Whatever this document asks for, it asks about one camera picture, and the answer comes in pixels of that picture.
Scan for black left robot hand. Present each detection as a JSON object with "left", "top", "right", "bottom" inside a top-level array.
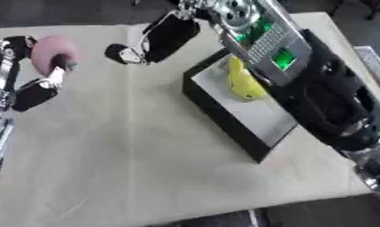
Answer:
[{"left": 0, "top": 35, "right": 80, "bottom": 114}]

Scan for yellow toy banana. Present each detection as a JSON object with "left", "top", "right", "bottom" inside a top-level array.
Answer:
[{"left": 225, "top": 55, "right": 269, "bottom": 101}]

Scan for pink round soft toy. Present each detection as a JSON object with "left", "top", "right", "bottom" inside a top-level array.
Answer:
[{"left": 29, "top": 35, "right": 81, "bottom": 78}]

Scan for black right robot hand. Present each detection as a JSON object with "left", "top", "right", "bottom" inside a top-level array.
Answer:
[{"left": 104, "top": 10, "right": 202, "bottom": 66}]

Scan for black box white inside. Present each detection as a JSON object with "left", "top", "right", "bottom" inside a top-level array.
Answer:
[{"left": 182, "top": 48, "right": 301, "bottom": 164}]

